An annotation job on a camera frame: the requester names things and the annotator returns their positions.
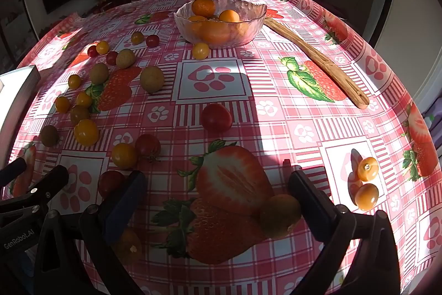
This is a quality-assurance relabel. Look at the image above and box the large yellow cherry tomato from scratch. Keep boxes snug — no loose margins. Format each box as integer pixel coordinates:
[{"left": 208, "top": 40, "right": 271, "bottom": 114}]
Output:
[
  {"left": 260, "top": 194, "right": 302, "bottom": 239},
  {"left": 74, "top": 119, "right": 100, "bottom": 147}
]

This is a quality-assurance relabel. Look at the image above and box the long wooden spoon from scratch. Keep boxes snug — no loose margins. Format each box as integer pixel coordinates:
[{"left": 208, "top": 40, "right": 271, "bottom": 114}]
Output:
[{"left": 264, "top": 18, "right": 370, "bottom": 110}]

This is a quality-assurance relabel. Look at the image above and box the dark yellow cherry tomato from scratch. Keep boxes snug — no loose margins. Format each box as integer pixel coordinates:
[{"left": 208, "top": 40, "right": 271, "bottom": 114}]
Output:
[{"left": 70, "top": 105, "right": 90, "bottom": 126}]

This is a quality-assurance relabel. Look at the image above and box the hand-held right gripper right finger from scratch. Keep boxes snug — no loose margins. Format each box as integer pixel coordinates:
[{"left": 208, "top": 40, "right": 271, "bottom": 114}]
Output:
[{"left": 282, "top": 160, "right": 401, "bottom": 295}]

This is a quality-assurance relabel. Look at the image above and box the strawberry print checked tablecloth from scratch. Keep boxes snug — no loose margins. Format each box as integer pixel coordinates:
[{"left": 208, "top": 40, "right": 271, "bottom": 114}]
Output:
[{"left": 2, "top": 0, "right": 442, "bottom": 295}]

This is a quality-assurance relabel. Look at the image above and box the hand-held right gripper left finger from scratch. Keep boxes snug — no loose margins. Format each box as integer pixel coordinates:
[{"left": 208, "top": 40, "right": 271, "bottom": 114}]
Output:
[{"left": 33, "top": 171, "right": 146, "bottom": 295}]

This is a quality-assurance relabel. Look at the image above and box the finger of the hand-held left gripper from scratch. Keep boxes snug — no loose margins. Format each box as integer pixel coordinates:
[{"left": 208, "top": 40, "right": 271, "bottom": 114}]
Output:
[
  {"left": 0, "top": 165, "right": 70, "bottom": 223},
  {"left": 0, "top": 158, "right": 27, "bottom": 189}
]

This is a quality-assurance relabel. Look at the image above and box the small orange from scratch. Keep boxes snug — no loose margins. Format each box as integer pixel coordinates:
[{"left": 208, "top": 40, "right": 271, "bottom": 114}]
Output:
[
  {"left": 219, "top": 9, "right": 240, "bottom": 23},
  {"left": 188, "top": 15, "right": 208, "bottom": 31},
  {"left": 202, "top": 22, "right": 235, "bottom": 44},
  {"left": 191, "top": 0, "right": 216, "bottom": 18},
  {"left": 233, "top": 22, "right": 250, "bottom": 40}
]

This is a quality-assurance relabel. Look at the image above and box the large red cherry tomato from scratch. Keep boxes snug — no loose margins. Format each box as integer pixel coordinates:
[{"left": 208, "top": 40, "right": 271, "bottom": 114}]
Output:
[{"left": 201, "top": 103, "right": 233, "bottom": 133}]

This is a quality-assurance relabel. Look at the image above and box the clear glass bowl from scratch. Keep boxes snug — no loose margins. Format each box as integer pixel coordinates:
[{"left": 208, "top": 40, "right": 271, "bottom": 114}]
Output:
[{"left": 173, "top": 0, "right": 267, "bottom": 47}]

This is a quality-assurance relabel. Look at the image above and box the orange golden berry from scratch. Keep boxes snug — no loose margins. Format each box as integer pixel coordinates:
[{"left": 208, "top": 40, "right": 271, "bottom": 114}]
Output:
[
  {"left": 357, "top": 157, "right": 379, "bottom": 182},
  {"left": 354, "top": 183, "right": 379, "bottom": 212}
]

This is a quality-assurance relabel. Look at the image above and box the white rectangular tray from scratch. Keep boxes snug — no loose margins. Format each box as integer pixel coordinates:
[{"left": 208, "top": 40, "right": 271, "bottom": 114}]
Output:
[{"left": 0, "top": 65, "right": 41, "bottom": 161}]

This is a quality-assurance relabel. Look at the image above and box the large brown round fruit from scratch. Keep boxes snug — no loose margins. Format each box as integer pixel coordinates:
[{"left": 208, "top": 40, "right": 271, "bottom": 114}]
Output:
[{"left": 140, "top": 66, "right": 165, "bottom": 94}]

